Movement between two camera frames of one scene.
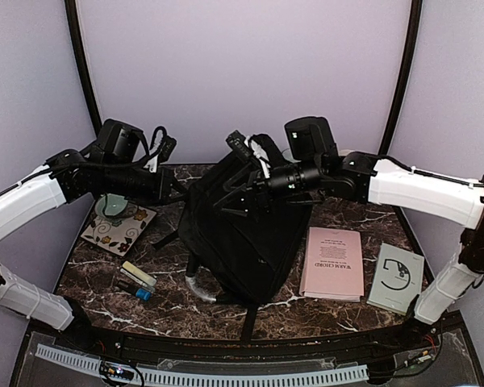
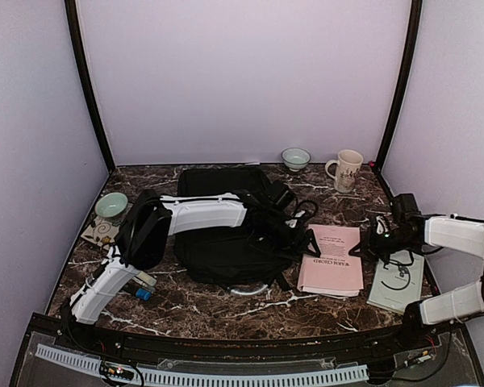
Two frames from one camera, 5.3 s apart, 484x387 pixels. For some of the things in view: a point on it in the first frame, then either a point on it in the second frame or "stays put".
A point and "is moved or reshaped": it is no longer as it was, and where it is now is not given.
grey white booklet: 398,279 stays put
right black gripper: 227,185 -> 367,248
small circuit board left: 115,372 stays put
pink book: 333,265 stays put
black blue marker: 132,289 stays put
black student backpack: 244,240 is moved or reshaped
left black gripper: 161,187 -> 294,243
